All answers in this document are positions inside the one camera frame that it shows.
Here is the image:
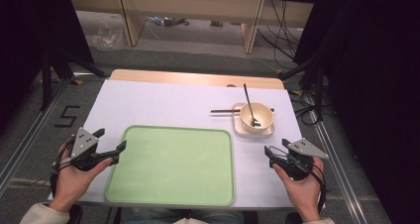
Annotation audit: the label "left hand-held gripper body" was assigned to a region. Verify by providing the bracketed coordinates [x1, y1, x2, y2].
[69, 127, 115, 172]

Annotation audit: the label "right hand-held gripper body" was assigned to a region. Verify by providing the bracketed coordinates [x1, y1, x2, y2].
[272, 138, 330, 181]

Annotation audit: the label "cream bowl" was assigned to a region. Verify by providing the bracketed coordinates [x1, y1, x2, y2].
[240, 101, 275, 135]

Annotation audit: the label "cream square plate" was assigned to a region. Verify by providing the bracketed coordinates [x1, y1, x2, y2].
[232, 102, 275, 138]

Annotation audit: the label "light green tray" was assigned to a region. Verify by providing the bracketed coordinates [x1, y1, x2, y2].
[104, 124, 236, 207]

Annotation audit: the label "metal spoon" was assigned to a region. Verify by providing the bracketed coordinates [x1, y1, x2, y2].
[243, 83, 262, 128]

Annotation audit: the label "brown wooden chopstick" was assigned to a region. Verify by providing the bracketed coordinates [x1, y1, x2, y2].
[210, 108, 275, 113]
[210, 109, 275, 115]

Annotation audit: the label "person's left hand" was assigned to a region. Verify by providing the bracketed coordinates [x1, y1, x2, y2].
[49, 136, 113, 213]

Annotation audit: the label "person's right hand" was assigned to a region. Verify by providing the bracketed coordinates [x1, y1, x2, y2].
[271, 158, 326, 223]

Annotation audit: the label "black tripod stand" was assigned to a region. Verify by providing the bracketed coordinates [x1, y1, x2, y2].
[276, 56, 326, 121]
[41, 45, 110, 112]

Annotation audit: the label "person's legs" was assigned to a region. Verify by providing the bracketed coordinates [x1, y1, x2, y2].
[120, 207, 246, 224]

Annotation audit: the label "black curtain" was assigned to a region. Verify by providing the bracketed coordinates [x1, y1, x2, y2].
[293, 0, 420, 224]
[0, 0, 95, 136]

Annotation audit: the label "clear plastic bag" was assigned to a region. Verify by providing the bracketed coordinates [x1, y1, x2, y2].
[91, 20, 125, 50]

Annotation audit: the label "light wooden table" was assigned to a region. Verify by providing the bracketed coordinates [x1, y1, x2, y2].
[108, 68, 285, 90]

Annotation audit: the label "beige wooden desk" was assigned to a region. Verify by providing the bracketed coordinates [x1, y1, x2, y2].
[65, 0, 321, 55]

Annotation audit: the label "black floor cables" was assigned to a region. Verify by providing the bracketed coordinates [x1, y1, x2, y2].
[288, 89, 331, 126]

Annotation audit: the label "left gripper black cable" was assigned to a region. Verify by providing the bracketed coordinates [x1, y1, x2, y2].
[49, 138, 76, 198]

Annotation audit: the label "metal floor rail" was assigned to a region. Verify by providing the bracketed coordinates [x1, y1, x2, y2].
[0, 72, 110, 188]
[310, 118, 369, 224]

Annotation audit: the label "hanging black cables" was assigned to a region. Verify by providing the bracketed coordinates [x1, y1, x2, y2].
[257, 0, 303, 69]

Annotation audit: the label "power strip with cables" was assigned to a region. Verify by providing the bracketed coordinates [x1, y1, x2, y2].
[147, 16, 191, 28]

